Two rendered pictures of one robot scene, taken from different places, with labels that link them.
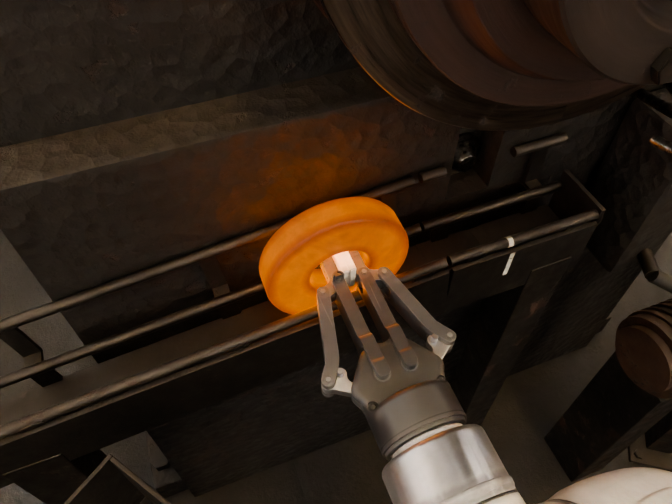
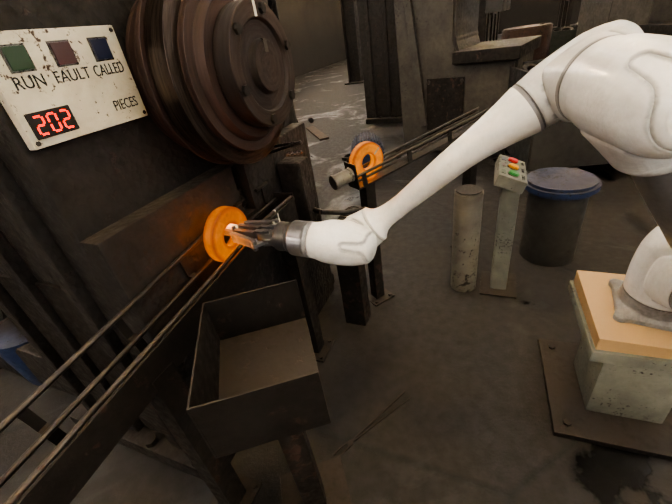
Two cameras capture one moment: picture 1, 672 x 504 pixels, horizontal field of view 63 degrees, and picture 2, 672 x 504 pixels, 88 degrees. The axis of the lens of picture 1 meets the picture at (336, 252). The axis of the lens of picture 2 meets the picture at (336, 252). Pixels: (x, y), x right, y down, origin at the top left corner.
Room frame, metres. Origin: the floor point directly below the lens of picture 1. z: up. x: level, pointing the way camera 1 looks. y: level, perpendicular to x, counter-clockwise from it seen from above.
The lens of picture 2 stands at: (-0.49, 0.37, 1.16)
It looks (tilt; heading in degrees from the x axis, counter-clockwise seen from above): 32 degrees down; 318
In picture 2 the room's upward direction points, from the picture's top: 9 degrees counter-clockwise
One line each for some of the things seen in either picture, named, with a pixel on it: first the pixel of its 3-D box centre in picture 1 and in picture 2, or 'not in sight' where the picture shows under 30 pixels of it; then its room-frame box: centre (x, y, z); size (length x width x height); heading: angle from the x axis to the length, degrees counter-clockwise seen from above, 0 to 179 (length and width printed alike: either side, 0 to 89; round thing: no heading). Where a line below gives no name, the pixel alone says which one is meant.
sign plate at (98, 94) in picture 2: not in sight; (74, 83); (0.40, 0.17, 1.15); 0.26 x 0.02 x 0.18; 111
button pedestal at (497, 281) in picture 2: not in sight; (504, 230); (-0.02, -1.08, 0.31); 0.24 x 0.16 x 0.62; 111
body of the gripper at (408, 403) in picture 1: (403, 392); (276, 235); (0.20, -0.06, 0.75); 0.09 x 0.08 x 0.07; 21
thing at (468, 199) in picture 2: not in sight; (465, 241); (0.11, -0.99, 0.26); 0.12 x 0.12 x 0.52
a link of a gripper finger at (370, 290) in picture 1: (384, 321); (256, 230); (0.27, -0.04, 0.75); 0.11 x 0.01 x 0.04; 20
